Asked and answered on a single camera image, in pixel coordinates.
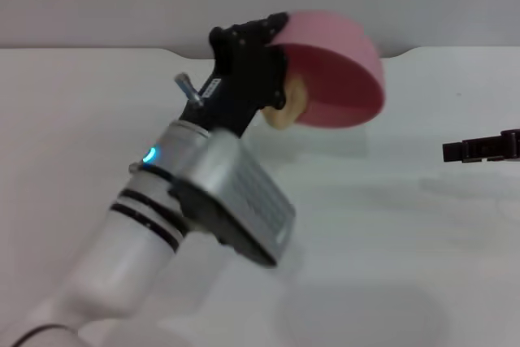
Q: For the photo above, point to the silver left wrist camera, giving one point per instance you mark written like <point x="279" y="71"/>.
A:
<point x="243" y="192"/>

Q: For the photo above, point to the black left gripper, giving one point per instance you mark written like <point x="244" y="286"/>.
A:
<point x="239" y="87"/>

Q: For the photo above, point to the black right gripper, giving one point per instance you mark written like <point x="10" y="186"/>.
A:
<point x="512" y="144"/>

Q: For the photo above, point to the pink plastic bowl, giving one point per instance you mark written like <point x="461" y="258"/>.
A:
<point x="345" y="79"/>

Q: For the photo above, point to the beige egg yolk pastry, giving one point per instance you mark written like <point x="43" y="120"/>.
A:
<point x="290" y="109"/>

